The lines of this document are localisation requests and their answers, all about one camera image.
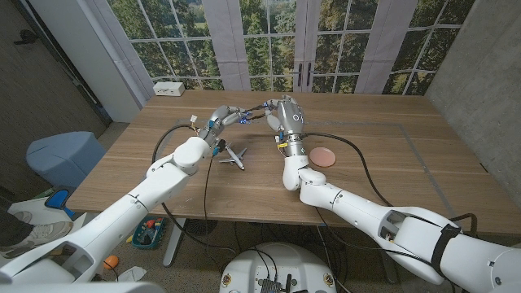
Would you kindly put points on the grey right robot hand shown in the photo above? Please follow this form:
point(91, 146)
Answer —
point(291, 116)

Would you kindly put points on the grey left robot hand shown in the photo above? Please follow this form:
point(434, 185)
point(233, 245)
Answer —
point(224, 118)

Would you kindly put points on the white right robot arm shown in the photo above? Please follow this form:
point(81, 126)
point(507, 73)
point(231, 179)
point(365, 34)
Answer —
point(366, 211)

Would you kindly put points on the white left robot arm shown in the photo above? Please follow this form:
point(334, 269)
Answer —
point(134, 199)

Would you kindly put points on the white toy airplane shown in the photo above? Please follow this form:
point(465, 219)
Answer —
point(235, 156)

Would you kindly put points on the pink round disc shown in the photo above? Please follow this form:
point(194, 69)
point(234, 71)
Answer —
point(322, 157)

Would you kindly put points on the white power strip box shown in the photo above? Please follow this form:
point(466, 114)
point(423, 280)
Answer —
point(168, 88)

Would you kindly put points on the printed window backdrop cloth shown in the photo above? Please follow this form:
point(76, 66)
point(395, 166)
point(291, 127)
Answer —
point(228, 49)

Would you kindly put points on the black round fan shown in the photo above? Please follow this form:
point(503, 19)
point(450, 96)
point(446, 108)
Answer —
point(201, 226)

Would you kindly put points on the metal table leg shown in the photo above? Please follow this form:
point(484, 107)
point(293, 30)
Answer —
point(388, 266)
point(175, 244)

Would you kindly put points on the blue basket with toys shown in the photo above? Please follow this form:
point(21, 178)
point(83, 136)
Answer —
point(147, 234)

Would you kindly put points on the white robot torso base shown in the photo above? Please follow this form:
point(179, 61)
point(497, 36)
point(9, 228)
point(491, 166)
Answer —
point(281, 260)

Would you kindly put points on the blue-grey padded stool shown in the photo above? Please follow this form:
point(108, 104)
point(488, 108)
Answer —
point(65, 156)

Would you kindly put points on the crumpled white paper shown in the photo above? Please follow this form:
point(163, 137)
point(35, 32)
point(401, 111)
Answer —
point(132, 273)

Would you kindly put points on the orange ball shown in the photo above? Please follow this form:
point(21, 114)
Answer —
point(111, 262)

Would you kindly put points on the blue paddle-shaped tool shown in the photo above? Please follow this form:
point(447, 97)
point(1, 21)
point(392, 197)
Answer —
point(56, 199)

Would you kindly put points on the grey white sneaker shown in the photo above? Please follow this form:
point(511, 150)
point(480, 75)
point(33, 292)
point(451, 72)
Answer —
point(40, 238)

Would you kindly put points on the dark trouser leg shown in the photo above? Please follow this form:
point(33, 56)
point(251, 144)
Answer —
point(10, 230)

